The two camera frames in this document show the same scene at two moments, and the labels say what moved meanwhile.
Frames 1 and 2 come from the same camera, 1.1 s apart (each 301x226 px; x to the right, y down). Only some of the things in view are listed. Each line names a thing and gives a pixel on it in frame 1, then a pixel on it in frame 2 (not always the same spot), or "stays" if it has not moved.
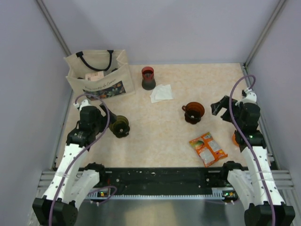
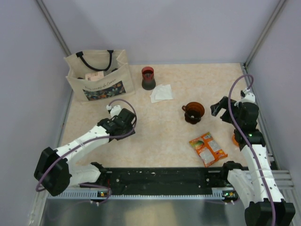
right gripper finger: x=226 y=116 stays
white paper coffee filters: x=161 y=92 stays
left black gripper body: x=99 y=125 -> x=127 y=129
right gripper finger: x=217 y=107 stays
